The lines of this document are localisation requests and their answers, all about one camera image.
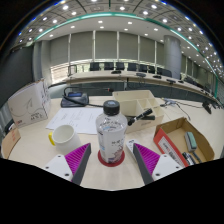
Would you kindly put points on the flat brown cardboard envelope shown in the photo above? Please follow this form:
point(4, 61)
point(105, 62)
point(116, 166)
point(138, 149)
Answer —
point(10, 143)

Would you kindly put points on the thin black pen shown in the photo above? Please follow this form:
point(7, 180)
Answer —
point(196, 156)

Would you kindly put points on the group of ceiling lights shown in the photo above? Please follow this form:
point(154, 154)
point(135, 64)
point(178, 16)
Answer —
point(122, 8)

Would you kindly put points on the large white cardboard box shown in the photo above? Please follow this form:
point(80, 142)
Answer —
point(28, 105)

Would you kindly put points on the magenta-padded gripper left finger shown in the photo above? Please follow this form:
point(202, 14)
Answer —
point(78, 156)

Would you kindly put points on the white printed paper sheets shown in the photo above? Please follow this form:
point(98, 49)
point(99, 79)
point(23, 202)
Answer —
point(75, 118)

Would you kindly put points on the row of black office chairs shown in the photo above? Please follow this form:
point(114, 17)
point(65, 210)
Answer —
point(120, 66)

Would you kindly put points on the beige divided organizer box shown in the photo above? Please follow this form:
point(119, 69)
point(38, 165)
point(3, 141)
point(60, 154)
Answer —
point(133, 100)

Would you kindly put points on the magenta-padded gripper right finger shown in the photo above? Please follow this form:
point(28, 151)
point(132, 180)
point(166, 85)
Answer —
point(146, 158)

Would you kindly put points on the black marker with white label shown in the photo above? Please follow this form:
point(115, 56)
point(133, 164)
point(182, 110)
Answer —
point(187, 159)

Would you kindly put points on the small white carton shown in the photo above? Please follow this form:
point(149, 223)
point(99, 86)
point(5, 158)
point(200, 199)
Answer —
point(130, 145)

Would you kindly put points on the green grey whiteboard eraser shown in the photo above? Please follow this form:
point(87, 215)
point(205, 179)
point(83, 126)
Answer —
point(191, 141)

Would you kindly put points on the clear black-capped drink bottle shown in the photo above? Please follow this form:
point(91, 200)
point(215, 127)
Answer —
point(111, 133)

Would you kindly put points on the open brown cardboard box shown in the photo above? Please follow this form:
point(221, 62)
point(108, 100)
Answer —
point(176, 133)

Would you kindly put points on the black desk microphone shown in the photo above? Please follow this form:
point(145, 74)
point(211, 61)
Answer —
point(207, 107)

